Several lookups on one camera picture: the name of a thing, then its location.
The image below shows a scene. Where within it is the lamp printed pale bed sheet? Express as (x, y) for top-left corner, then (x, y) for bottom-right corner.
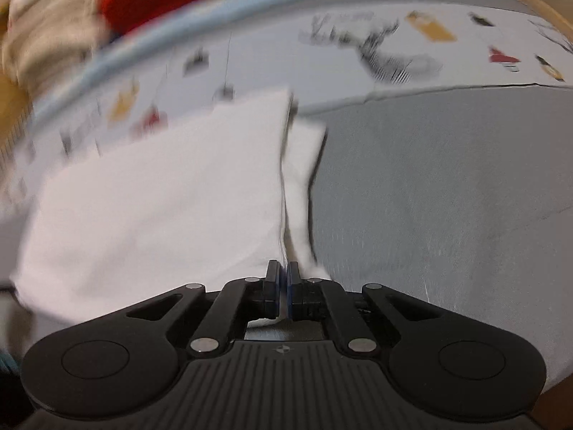
(0, 4), (573, 252)

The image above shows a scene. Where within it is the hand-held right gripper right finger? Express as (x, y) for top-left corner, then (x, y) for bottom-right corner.
(286, 261), (443, 360)

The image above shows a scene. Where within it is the beige folded blanket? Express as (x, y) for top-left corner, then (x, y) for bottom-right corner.
(0, 0), (115, 88)

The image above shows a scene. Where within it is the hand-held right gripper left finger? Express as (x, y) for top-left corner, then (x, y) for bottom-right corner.
(126, 260), (284, 360)

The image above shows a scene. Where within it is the light blue folded quilt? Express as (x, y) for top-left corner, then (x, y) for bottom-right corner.
(29, 0), (521, 119)

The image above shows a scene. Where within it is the white small garment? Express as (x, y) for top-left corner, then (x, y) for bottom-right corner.
(9, 87), (333, 329)

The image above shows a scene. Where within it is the grey bed sheet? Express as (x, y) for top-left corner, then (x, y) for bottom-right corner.
(291, 83), (573, 397)

